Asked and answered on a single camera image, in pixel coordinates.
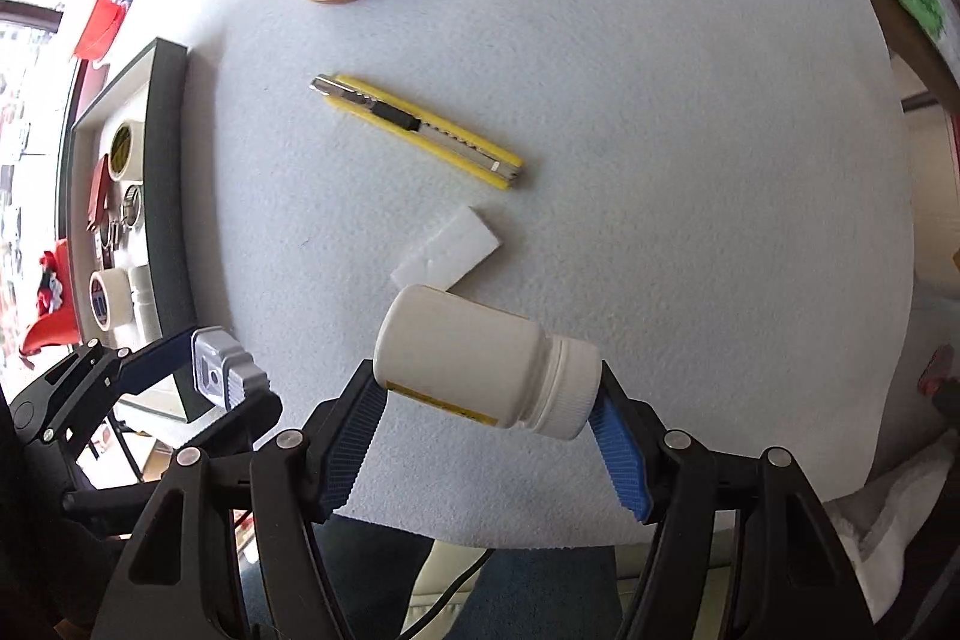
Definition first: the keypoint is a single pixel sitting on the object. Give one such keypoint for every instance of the grey plug adapter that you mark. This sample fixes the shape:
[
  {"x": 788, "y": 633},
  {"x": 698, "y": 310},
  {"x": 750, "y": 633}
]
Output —
[{"x": 221, "y": 366}]

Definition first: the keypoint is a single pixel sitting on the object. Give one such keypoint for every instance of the dark grey storage tray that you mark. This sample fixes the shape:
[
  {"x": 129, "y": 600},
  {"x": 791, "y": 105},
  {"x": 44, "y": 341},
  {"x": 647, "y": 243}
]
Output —
[{"x": 169, "y": 160}]

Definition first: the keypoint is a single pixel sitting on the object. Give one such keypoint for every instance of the yellow utility knife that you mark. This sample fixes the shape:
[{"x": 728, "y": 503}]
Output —
[{"x": 420, "y": 130}]

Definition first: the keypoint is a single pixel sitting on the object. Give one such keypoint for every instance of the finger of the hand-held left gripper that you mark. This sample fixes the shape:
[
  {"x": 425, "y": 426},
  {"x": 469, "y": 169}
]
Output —
[
  {"x": 251, "y": 415},
  {"x": 157, "y": 355}
]

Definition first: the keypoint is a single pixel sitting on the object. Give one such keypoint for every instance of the white tape roll yellow core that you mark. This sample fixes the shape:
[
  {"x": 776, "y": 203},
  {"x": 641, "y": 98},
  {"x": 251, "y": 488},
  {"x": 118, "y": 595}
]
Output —
[{"x": 139, "y": 149}]

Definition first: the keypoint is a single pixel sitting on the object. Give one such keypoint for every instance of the small red object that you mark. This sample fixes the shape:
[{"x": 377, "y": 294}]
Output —
[{"x": 937, "y": 370}]

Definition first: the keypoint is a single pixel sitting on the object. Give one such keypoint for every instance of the white foam pad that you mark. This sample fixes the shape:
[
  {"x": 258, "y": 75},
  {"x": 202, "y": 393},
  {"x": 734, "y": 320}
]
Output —
[{"x": 446, "y": 257}]

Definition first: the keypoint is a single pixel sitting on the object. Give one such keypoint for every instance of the red plastic item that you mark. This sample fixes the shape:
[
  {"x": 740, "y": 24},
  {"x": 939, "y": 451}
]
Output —
[
  {"x": 112, "y": 3},
  {"x": 49, "y": 317}
]

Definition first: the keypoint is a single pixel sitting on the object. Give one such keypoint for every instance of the red box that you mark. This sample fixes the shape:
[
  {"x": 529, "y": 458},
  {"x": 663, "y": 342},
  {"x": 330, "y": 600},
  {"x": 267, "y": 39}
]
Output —
[{"x": 99, "y": 190}]

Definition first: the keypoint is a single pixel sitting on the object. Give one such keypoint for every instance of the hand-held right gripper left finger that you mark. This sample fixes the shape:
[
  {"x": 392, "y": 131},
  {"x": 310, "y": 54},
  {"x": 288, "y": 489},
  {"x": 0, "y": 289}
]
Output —
[{"x": 352, "y": 445}]

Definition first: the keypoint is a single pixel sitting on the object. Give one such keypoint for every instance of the white cloth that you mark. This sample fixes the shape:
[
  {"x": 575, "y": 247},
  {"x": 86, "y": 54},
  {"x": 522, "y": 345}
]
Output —
[{"x": 900, "y": 505}]

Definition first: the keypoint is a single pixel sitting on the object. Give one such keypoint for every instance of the white tape roll blue core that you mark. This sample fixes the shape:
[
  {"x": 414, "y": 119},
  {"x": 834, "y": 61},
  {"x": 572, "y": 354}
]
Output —
[{"x": 120, "y": 302}]

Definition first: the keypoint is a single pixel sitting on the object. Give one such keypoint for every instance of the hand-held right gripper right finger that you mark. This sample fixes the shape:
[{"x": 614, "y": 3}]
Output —
[{"x": 619, "y": 452}]

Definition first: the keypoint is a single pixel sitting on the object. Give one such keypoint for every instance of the small white bottle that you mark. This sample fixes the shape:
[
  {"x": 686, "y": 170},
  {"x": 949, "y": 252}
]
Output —
[{"x": 140, "y": 284}]

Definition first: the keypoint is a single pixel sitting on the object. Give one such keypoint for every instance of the white plastic bottle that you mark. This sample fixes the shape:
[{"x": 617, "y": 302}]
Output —
[{"x": 465, "y": 355}]

